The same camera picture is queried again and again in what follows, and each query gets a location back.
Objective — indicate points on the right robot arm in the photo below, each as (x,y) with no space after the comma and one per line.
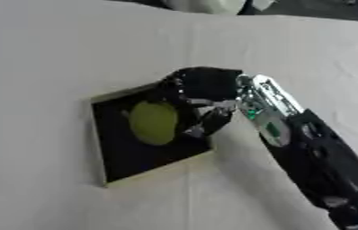
(313,149)

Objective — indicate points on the cardboard box with black inside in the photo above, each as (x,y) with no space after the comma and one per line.
(129,155)

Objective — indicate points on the white round object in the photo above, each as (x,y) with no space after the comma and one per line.
(206,6)

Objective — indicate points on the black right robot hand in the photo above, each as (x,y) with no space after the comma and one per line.
(208,84)

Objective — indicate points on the yellow-green toy fruit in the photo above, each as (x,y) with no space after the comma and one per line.
(153,123)

